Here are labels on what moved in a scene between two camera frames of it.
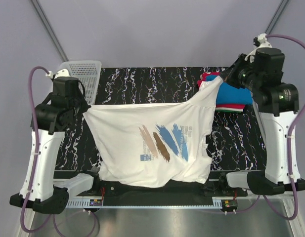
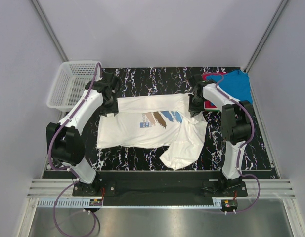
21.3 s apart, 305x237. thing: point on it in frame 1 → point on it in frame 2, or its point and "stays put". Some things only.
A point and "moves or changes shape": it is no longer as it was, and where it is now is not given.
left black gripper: x=80 y=107 → x=110 y=108
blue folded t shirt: x=227 y=94 stays put
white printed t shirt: x=148 y=144 moves or changes shape
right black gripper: x=234 y=70 → x=194 y=108
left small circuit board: x=96 y=202 stays put
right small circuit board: x=229 y=204 stays put
